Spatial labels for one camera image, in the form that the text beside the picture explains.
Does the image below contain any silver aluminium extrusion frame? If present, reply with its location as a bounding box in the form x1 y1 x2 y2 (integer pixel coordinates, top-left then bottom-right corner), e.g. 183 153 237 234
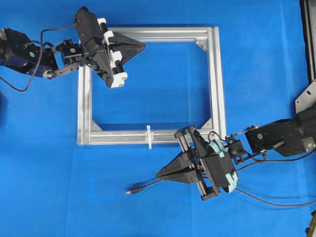
77 27 226 145

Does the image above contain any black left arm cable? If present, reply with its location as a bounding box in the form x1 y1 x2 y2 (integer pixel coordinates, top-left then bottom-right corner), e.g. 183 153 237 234
0 22 80 93

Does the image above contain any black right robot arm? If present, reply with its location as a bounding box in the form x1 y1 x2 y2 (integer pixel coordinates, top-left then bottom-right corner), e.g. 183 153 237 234
156 107 316 200

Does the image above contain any white zip tie loop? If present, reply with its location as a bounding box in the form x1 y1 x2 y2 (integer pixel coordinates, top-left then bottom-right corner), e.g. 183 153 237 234
145 125 154 150

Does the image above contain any dark object at bottom right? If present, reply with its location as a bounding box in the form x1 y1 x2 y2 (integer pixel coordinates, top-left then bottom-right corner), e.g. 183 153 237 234
305 210 316 237

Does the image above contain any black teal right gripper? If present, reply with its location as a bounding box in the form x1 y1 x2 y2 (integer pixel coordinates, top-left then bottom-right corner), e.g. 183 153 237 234
155 125 238 200

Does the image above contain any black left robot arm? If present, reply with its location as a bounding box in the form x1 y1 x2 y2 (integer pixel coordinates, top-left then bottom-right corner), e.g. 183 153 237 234
0 6 146 88

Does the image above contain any black metal stand at right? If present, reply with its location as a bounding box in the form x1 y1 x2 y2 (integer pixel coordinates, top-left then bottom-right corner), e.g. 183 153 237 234
295 0 316 113

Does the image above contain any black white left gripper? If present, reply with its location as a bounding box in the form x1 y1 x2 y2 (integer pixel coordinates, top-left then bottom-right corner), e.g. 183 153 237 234
74 6 146 88

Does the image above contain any black wire with plug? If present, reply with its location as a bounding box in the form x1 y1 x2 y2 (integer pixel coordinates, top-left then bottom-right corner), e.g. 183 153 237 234
125 179 316 207

